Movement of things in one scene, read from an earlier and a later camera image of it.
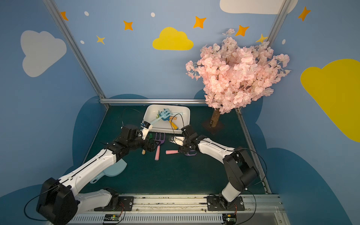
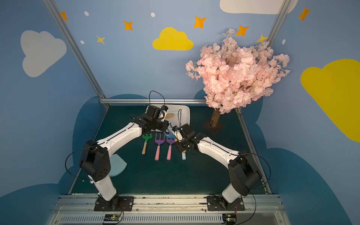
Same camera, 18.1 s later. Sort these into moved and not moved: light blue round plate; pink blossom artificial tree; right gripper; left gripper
Moved: left gripper
Not moved: light blue round plate; pink blossom artificial tree; right gripper
